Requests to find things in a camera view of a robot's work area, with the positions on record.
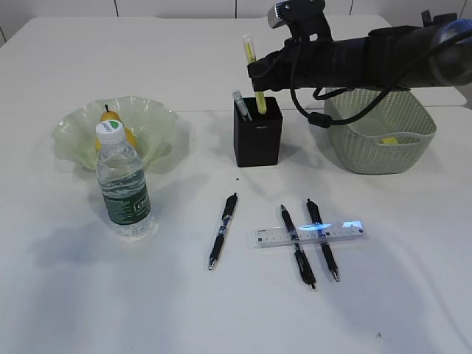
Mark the green utility knife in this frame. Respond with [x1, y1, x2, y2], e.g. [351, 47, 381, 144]
[232, 90, 252, 121]

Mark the clear plastic water bottle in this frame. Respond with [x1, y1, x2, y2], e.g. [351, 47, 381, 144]
[96, 119, 153, 240]

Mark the black pen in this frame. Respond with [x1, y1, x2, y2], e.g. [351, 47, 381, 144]
[280, 204, 316, 290]
[208, 192, 238, 271]
[306, 198, 340, 282]

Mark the green wavy glass plate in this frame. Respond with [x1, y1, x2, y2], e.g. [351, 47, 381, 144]
[52, 96, 178, 170]

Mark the black pen middle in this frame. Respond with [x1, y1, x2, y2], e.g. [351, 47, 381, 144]
[280, 204, 316, 290]

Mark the yellow pear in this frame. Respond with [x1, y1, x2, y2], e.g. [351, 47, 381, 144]
[98, 104, 137, 148]

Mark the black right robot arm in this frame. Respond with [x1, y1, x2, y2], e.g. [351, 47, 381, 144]
[248, 18, 471, 91]

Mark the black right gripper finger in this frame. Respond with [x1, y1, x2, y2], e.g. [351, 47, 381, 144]
[251, 72, 284, 92]
[247, 51, 284, 80]

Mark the black pen right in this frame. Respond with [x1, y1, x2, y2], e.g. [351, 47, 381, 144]
[306, 198, 340, 282]

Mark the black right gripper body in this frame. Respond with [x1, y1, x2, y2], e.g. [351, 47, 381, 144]
[272, 38, 372, 91]

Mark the yellow waste paper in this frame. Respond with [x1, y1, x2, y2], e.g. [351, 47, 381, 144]
[381, 137, 399, 145]

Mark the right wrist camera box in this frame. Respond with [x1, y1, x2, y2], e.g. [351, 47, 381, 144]
[267, 0, 333, 41]

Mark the clear plastic ruler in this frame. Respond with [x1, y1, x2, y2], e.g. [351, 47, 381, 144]
[254, 221, 368, 249]

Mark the yellow utility knife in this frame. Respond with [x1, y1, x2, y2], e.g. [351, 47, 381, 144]
[243, 35, 267, 114]

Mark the black square pen holder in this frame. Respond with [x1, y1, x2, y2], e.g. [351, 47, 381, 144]
[233, 97, 282, 167]

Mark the black pen left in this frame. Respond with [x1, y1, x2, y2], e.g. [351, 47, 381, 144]
[208, 192, 238, 271]

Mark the green plastic woven basket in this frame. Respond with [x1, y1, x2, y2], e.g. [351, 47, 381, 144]
[327, 91, 437, 175]

